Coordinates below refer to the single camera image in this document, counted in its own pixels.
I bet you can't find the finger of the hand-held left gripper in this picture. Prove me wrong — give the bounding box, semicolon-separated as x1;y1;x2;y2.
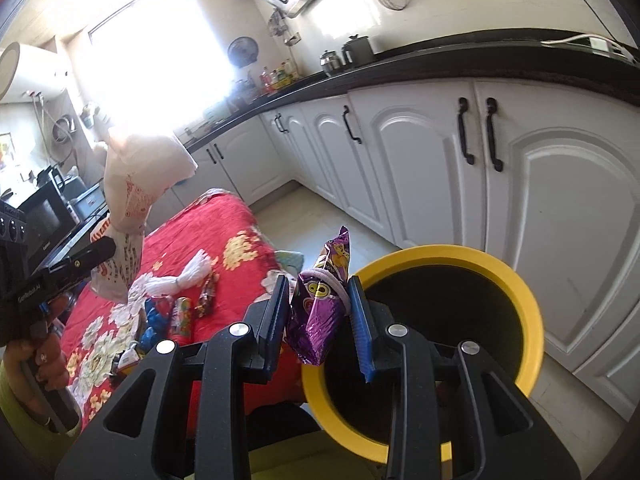
37;237;117;286
47;272;96;307

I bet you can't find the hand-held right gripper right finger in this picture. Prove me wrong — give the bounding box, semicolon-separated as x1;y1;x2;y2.
347;276;583;480

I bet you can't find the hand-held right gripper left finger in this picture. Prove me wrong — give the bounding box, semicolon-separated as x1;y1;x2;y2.
55;275;292;480

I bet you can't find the purple snack packet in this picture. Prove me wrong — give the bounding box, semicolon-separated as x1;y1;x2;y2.
285;226;351;367

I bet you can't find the pink elastic band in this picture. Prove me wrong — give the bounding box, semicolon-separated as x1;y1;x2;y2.
299;268;347;306

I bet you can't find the white red-printed plastic bag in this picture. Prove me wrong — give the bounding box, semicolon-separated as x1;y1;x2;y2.
89;127;199;306

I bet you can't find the blue snack packet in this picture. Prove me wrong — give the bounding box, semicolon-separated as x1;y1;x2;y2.
137;297;171;351

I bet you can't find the small knotted white bag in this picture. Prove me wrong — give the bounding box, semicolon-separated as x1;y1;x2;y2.
127;250;221;306

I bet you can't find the black bin with yellow rim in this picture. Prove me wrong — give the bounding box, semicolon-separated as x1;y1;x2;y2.
300;245;543;465

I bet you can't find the person's left forearm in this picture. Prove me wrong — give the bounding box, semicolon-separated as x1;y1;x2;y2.
0;360;83;461

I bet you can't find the person's left hand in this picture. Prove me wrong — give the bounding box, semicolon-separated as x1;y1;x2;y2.
0;292;71;431

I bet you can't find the black microwave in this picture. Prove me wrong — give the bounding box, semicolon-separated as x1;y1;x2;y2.
17;180;108;273

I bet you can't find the light cloth on floor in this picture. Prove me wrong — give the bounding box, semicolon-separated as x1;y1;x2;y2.
275;250;306;273

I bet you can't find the brown candy wrapper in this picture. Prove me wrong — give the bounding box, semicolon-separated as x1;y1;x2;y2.
196;275;218;318

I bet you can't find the red green candy wrapper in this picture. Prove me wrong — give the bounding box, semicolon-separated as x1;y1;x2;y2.
170;296;193;343

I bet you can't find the red floral blanket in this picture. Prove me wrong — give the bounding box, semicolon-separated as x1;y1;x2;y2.
57;189;306;433

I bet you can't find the hanging metal basin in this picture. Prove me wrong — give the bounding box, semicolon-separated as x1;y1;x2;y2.
52;116;76;143

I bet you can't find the person's yellow-green clothing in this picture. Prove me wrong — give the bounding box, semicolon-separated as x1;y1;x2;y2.
185;400;391;480

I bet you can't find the white kitchen cabinet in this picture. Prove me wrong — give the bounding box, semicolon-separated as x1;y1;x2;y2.
175;77;640;421

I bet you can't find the white water heater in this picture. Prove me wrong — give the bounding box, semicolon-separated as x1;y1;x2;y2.
0;42;71;106

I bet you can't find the bright window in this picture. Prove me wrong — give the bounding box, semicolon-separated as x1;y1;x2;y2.
87;0;241;126

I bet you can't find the row of bottles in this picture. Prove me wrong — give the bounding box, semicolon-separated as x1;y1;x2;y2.
257;60;301;93

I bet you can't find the small round fan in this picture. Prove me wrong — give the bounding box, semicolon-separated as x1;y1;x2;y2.
227;36;258;67

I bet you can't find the steel pot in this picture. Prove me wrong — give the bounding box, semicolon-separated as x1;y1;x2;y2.
320;50;343;77

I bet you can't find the dark kettle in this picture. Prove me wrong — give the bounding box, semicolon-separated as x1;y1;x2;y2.
341;34;375;67

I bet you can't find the black kitchen countertop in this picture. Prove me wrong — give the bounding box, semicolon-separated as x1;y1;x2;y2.
182;27;640;151

